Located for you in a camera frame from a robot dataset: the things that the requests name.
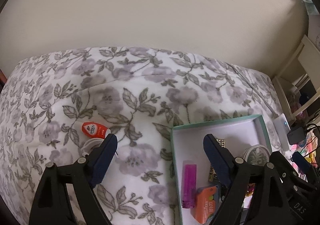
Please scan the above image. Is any round tin of beads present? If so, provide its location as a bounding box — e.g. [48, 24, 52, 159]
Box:
[243, 144, 270, 166]

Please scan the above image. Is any orange blue carrot knife toy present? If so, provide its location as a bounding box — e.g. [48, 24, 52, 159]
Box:
[191, 184, 220, 224]

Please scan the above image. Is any white smart watch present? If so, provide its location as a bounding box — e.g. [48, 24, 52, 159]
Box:
[80, 138, 118, 157]

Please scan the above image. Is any purple translucent lighter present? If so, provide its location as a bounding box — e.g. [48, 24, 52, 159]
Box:
[182, 164, 197, 209]

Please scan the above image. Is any red white glue tube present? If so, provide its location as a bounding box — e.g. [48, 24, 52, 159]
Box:
[81, 122, 111, 139]

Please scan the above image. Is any pink brown puppy figure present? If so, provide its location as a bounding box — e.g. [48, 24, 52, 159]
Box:
[245, 183, 255, 198]

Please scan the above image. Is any black plugged charger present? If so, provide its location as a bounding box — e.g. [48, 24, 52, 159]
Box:
[287, 126, 306, 145]

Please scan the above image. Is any white power strip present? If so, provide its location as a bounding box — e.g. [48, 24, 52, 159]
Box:
[273, 113, 291, 152]

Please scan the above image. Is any cream wooden shelf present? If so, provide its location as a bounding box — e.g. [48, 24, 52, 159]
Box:
[272, 35, 319, 124]

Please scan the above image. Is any floral fleece blanket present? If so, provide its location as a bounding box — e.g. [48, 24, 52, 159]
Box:
[1, 47, 281, 224]

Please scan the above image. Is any teal white box tray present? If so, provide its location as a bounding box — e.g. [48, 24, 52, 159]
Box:
[171, 115, 285, 224]

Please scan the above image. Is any black charger cable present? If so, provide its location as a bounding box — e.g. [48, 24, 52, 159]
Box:
[298, 122, 320, 158]

